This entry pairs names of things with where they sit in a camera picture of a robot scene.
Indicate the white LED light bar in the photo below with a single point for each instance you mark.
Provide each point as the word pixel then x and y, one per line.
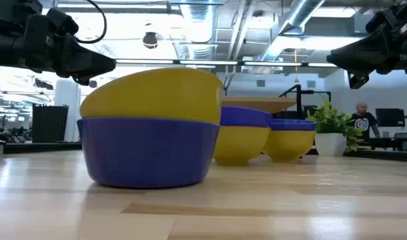
pixel 273 64
pixel 208 62
pixel 322 65
pixel 145 61

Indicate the black round ceiling speaker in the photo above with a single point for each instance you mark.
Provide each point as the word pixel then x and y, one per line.
pixel 92 84

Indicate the yellow hanging pendant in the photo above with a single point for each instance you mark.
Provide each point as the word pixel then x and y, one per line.
pixel 296 79

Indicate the silver ventilation duct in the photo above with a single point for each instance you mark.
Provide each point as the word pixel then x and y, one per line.
pixel 198 26
pixel 300 13

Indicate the white building column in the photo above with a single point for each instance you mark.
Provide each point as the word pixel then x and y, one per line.
pixel 67 110

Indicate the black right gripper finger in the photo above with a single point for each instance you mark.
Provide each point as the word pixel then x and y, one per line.
pixel 363 53

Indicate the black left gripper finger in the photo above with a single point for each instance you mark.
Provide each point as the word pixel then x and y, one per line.
pixel 83 65

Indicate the black cabinet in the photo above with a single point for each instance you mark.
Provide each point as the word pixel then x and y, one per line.
pixel 50 123

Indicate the green plant white pot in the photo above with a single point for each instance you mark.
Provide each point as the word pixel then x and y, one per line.
pixel 330 145

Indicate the person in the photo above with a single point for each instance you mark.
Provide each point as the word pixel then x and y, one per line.
pixel 363 123

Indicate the black office desk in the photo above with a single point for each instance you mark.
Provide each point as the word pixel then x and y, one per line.
pixel 383 143

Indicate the yellow pear print bowl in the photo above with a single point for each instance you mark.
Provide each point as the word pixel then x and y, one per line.
pixel 240 146
pixel 288 146
pixel 150 96

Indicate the wooden shelf black metal legs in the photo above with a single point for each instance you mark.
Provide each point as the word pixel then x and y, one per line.
pixel 257 103

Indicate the black computer monitor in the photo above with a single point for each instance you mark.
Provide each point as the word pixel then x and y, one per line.
pixel 390 117

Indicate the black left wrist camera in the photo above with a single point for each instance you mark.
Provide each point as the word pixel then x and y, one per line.
pixel 61 21

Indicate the gray wall vent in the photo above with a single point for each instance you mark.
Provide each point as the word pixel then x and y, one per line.
pixel 311 83
pixel 261 83

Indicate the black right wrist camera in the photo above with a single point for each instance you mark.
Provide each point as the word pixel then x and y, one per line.
pixel 387 18

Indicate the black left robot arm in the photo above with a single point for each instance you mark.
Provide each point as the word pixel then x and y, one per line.
pixel 6 40

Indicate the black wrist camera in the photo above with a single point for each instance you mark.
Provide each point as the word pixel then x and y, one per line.
pixel 61 21
pixel 387 18

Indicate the black overhead camera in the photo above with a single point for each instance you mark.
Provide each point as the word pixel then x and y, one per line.
pixel 150 40

